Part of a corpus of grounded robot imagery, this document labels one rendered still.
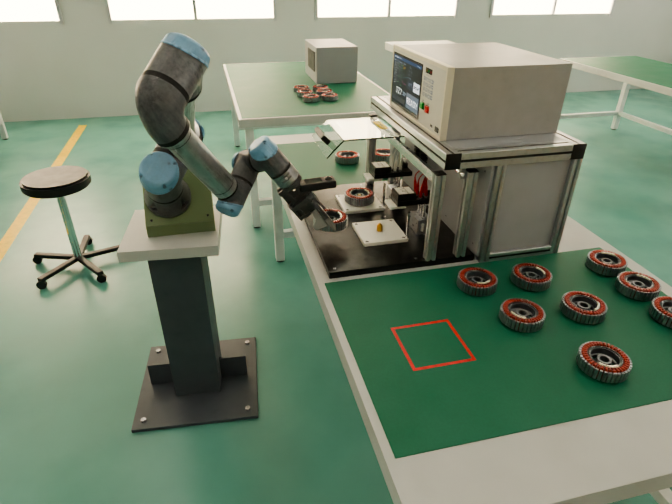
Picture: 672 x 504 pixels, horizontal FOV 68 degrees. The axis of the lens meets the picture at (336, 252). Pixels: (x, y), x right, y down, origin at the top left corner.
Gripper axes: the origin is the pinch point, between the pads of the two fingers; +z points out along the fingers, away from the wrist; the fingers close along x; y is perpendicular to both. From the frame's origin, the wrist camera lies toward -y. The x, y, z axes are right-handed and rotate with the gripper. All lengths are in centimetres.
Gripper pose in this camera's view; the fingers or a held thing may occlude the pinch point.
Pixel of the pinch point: (332, 220)
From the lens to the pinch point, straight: 161.2
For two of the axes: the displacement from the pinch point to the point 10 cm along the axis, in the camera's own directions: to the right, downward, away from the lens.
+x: 2.4, 4.9, -8.3
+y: -7.9, 6.0, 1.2
